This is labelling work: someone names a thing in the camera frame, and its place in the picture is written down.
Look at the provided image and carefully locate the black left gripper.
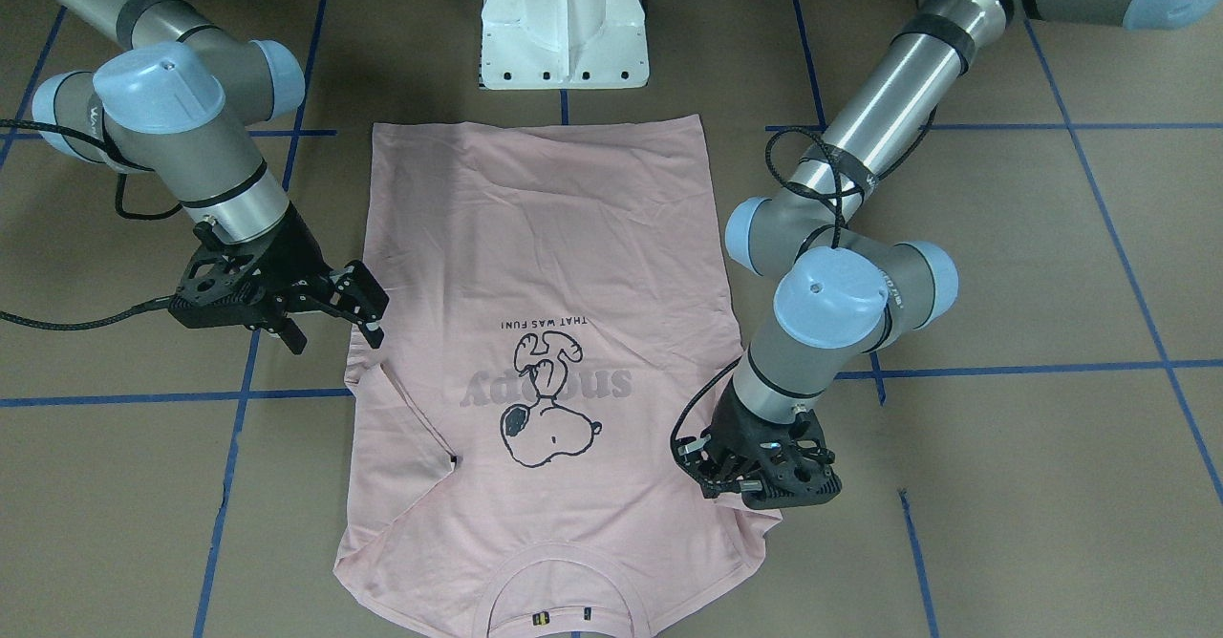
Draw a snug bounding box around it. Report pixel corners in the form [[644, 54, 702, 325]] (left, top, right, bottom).
[[673, 375, 794, 500]]

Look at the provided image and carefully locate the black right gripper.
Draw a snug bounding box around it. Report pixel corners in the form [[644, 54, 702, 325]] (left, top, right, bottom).
[[245, 203, 389, 354]]

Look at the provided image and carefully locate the pink Snoopy t-shirt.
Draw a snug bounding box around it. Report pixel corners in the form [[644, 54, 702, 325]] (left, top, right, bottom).
[[333, 116, 781, 637]]

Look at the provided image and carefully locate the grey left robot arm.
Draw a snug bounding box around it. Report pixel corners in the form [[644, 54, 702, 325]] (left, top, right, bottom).
[[670, 0, 1221, 508]]

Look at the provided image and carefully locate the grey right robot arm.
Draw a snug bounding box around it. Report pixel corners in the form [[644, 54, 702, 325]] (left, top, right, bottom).
[[32, 0, 388, 352]]

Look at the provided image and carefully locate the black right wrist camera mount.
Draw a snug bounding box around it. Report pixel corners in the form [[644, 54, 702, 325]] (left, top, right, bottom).
[[169, 218, 278, 329]]

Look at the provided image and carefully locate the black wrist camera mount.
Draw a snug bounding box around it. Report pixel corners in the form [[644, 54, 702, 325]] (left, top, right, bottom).
[[740, 409, 843, 508], [169, 218, 278, 329]]

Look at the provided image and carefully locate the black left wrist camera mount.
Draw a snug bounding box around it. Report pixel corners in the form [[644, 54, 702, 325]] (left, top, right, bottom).
[[740, 409, 843, 508]]

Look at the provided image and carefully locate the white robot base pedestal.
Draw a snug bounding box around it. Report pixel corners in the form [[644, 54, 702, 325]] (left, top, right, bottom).
[[478, 0, 651, 90]]

